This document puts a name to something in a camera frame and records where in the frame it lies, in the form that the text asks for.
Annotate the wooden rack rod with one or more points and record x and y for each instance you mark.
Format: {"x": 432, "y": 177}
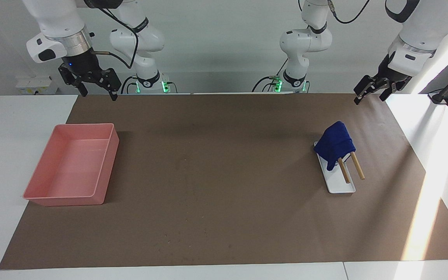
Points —
{"x": 344, "y": 171}
{"x": 358, "y": 166}

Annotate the blue towel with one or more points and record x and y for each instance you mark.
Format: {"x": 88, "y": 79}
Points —
{"x": 335, "y": 142}

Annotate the pink plastic tray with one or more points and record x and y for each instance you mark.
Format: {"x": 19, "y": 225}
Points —
{"x": 72, "y": 167}

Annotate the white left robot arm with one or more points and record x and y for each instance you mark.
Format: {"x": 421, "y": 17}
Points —
{"x": 305, "y": 42}

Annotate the white wall socket box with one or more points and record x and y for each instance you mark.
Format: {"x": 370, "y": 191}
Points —
{"x": 37, "y": 85}

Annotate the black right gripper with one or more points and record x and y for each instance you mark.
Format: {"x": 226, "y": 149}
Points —
{"x": 84, "y": 64}

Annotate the brown table mat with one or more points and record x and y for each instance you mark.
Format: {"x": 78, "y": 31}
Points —
{"x": 216, "y": 175}

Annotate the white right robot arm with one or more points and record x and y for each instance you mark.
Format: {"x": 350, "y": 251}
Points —
{"x": 58, "y": 23}

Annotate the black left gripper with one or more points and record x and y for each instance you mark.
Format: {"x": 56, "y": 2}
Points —
{"x": 393, "y": 73}

